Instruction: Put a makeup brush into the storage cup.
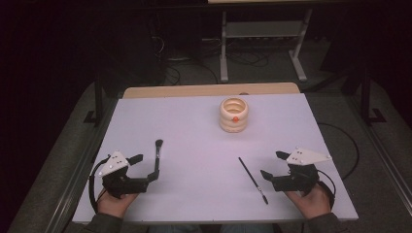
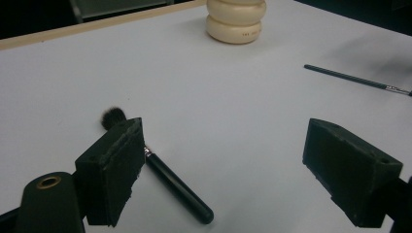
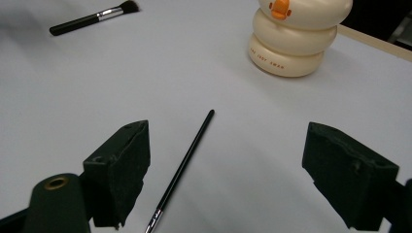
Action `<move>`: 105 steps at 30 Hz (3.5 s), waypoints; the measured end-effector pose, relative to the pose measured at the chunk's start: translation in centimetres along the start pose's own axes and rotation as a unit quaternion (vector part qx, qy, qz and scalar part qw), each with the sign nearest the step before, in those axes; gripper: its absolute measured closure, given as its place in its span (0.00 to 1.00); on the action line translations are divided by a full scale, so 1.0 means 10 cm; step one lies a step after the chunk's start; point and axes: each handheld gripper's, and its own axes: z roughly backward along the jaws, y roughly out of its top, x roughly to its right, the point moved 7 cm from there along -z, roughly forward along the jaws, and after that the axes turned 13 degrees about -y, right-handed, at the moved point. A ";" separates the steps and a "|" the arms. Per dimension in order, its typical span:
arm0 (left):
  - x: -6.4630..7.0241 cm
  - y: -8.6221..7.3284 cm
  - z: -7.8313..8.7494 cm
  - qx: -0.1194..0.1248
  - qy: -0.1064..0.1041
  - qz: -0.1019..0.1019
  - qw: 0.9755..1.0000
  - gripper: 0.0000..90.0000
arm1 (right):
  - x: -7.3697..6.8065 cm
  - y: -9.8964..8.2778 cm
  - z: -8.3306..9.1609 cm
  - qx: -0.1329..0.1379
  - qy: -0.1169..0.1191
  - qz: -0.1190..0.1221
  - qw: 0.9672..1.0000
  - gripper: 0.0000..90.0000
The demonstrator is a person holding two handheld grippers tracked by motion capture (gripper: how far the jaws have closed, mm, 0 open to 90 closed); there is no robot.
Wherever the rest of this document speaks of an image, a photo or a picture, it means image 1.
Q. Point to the white metal stand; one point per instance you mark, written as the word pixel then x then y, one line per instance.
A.
pixel 264 29

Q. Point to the person's right hand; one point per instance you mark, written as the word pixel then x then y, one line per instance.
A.
pixel 309 204

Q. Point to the white table cover board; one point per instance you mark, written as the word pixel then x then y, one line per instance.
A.
pixel 194 161

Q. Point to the black metal stand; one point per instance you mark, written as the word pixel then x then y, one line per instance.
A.
pixel 98 100
pixel 366 97

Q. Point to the black fluffy makeup brush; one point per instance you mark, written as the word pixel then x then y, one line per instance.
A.
pixel 158 157

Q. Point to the person's left hand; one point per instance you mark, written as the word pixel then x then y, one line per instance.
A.
pixel 115 204

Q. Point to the thin black spoolie brush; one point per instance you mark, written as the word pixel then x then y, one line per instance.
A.
pixel 252 179

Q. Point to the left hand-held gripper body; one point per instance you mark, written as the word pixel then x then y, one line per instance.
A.
pixel 124 185

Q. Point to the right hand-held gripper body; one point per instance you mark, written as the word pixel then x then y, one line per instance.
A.
pixel 296 181

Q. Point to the cream ribbed brush holder cup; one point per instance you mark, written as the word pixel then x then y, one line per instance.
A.
pixel 233 124

